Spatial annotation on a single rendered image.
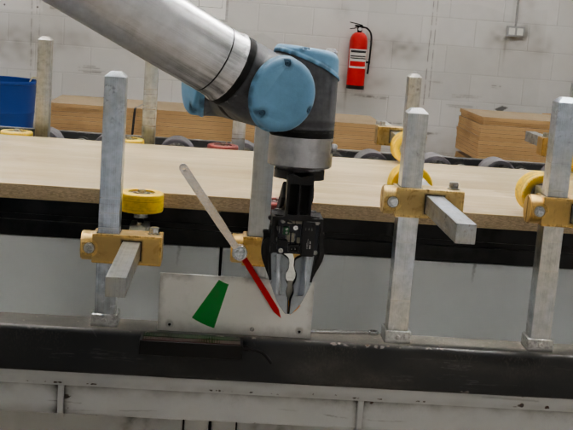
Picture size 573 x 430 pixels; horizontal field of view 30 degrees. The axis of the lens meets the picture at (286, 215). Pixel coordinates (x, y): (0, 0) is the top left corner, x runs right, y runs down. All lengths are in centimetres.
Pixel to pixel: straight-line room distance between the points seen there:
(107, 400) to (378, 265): 56
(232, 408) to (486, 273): 56
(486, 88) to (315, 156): 773
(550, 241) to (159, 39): 89
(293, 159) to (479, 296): 74
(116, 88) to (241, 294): 40
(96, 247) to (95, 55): 723
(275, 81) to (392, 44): 776
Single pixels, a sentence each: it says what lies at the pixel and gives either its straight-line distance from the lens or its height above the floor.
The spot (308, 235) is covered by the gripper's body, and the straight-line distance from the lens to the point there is 147.
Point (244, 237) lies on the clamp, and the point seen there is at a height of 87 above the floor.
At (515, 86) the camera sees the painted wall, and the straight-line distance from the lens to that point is 923.
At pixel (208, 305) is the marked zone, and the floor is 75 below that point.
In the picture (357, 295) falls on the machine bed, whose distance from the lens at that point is 206.
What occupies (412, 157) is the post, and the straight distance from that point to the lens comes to 180.
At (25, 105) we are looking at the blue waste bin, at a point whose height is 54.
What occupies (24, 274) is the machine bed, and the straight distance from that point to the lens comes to 207.
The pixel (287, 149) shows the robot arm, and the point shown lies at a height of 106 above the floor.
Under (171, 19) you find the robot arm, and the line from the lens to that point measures 122.
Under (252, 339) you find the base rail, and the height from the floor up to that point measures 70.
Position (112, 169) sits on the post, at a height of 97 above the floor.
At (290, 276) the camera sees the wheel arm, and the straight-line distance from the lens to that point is 158.
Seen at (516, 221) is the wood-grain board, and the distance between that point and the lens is 207.
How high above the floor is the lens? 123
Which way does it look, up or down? 10 degrees down
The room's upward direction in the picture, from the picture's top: 4 degrees clockwise
